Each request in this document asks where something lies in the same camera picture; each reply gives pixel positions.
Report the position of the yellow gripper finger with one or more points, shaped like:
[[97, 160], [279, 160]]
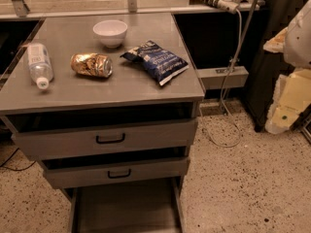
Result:
[[291, 97]]

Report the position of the blue chip bag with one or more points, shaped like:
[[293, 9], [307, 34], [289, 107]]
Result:
[[163, 65]]

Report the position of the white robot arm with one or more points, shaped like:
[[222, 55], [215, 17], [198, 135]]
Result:
[[294, 41]]

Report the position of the grey drawer cabinet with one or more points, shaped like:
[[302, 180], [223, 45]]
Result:
[[129, 95]]

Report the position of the bottom grey drawer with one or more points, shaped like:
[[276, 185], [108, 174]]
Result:
[[151, 206]]

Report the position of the grey drawer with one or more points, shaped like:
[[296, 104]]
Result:
[[118, 173], [151, 206], [63, 143]]

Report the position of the middle grey drawer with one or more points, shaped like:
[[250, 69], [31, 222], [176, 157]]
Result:
[[118, 173]]

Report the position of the top grey drawer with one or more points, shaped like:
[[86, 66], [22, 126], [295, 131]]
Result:
[[63, 143]]

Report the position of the dark side cabinet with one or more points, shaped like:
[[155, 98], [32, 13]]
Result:
[[268, 66]]

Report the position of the white ceramic bowl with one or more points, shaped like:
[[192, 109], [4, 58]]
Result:
[[111, 33]]

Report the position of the crushed gold can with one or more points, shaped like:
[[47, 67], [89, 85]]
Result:
[[92, 64]]

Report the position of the clear plastic water bottle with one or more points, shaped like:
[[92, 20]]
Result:
[[39, 65]]

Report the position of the metal frame rail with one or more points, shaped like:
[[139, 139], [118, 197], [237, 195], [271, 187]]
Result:
[[129, 7]]

